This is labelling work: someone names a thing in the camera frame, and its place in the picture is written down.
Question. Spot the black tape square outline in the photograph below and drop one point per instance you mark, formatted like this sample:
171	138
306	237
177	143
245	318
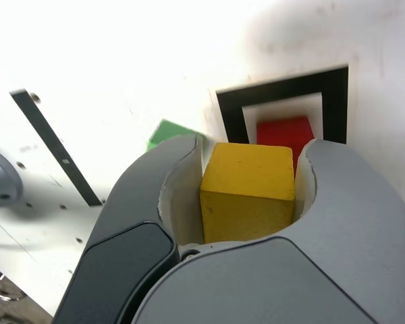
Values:
229	111

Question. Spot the red cube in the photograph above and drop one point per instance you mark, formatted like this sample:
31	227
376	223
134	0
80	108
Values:
283	131

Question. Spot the black tape strip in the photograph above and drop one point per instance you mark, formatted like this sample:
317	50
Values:
50	138

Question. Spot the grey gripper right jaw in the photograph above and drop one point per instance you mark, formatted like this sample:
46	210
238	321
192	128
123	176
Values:
324	270

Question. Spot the green cube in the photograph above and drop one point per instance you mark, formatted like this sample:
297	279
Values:
167	133

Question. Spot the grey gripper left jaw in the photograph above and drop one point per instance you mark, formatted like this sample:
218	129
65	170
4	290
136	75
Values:
121	236

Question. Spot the yellow cube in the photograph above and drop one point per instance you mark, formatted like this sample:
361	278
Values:
246	189

